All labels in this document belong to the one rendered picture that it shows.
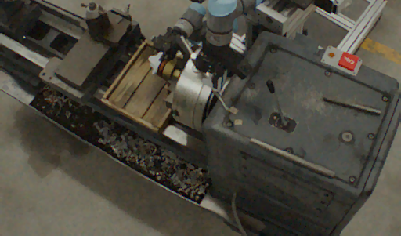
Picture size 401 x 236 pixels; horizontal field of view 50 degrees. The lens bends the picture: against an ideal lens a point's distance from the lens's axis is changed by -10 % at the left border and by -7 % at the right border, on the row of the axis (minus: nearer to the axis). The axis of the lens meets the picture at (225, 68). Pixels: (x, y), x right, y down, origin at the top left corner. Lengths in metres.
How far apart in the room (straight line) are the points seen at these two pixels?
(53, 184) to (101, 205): 0.35
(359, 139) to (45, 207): 2.00
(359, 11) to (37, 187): 2.39
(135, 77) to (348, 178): 1.06
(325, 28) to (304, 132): 1.66
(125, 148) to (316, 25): 1.50
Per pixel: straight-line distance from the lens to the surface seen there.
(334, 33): 3.04
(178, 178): 2.12
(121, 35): 2.02
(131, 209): 2.74
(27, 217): 2.94
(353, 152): 1.46
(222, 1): 1.23
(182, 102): 1.62
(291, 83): 1.55
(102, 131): 2.35
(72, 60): 2.08
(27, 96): 2.62
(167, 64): 1.77
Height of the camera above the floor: 2.57
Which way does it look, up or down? 56 degrees down
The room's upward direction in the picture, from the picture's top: 4 degrees counter-clockwise
